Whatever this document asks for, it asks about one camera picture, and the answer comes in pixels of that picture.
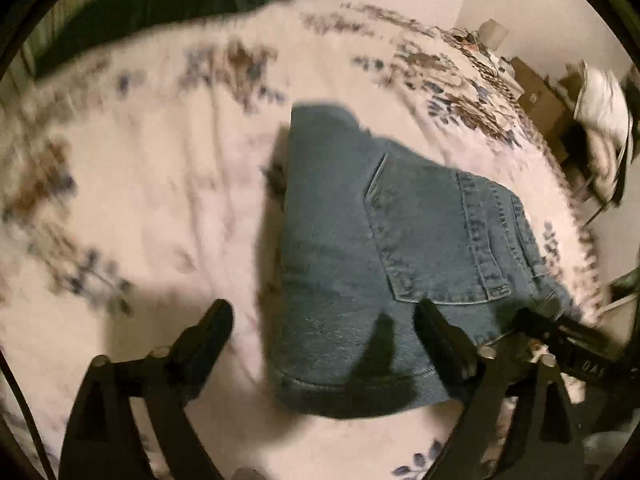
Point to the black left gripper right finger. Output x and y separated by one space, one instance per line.
542 441

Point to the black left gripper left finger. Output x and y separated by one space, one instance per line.
102 440

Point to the blue denim pants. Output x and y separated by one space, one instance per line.
370 230

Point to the white jacket on chair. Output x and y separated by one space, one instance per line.
602 111

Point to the brown cardboard box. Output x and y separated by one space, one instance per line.
540 103

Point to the floral bed blanket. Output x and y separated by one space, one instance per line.
145 179

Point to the beige table lamp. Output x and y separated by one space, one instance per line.
492 34

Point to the green striped curtain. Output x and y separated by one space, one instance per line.
28 28

